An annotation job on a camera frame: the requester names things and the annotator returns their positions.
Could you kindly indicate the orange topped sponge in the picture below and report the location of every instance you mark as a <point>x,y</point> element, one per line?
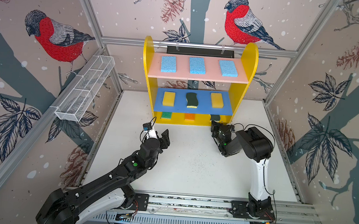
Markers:
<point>189,117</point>

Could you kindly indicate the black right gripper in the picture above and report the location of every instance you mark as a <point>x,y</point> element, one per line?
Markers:
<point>214,127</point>

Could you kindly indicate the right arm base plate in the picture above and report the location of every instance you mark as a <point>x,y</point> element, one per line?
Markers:
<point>245,210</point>

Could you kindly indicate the yellow sponge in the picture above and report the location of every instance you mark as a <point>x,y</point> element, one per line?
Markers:
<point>168,99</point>
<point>217,100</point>

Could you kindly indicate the white wire mesh basket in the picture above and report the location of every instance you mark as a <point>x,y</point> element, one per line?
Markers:
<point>81,96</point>

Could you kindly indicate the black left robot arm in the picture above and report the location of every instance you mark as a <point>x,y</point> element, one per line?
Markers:
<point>112,190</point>

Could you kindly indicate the green topped sponge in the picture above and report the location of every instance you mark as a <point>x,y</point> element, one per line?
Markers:
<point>166,115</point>

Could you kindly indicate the light blue sponge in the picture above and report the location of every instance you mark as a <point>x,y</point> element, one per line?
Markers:
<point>197,66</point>
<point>168,64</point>
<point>228,68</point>

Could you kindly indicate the dark green wavy scourer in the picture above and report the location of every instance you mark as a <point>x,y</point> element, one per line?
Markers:
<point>192,100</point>
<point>215,118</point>

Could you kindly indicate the yellow shelf unit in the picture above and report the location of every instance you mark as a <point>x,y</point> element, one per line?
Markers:
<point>246,67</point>

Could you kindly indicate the aluminium front rail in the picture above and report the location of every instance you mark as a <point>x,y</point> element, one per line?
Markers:
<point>209,207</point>

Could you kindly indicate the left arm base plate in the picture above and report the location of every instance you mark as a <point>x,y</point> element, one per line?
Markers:
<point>139,202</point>

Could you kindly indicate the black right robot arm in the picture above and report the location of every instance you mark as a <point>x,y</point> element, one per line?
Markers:
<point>258,148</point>

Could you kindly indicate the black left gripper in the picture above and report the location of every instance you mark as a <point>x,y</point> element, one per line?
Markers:
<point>164,140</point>

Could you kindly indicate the black bar behind shelf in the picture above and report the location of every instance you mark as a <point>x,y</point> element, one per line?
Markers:
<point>200,52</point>

